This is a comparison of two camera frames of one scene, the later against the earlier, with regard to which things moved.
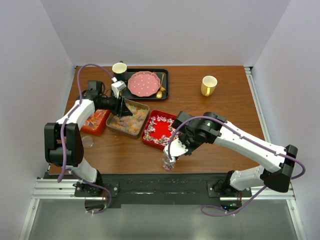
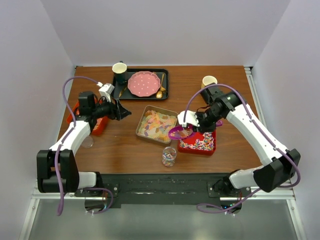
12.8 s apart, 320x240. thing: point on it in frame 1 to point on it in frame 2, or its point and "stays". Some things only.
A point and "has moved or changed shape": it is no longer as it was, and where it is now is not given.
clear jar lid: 87,141 stays
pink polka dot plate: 143,84 stays
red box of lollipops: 158,129 has moved or changed shape
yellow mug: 208,85 stays
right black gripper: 182,138 to 203,128
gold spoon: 159,94 stays
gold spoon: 162,89 stays
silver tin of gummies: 132,124 to 155,123
